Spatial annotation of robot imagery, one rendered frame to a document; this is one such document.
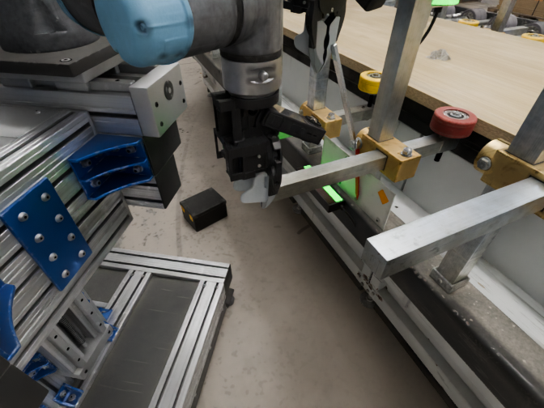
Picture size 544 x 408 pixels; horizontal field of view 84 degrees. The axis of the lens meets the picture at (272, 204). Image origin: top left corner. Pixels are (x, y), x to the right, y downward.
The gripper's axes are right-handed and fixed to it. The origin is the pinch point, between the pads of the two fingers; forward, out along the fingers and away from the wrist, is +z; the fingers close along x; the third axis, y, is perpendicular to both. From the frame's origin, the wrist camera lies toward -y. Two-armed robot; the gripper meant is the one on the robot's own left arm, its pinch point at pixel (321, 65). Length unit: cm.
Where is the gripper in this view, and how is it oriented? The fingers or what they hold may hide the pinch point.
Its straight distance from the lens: 62.2
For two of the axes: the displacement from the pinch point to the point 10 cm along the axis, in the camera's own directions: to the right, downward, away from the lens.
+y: -7.0, -4.8, 5.2
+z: -0.1, 7.4, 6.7
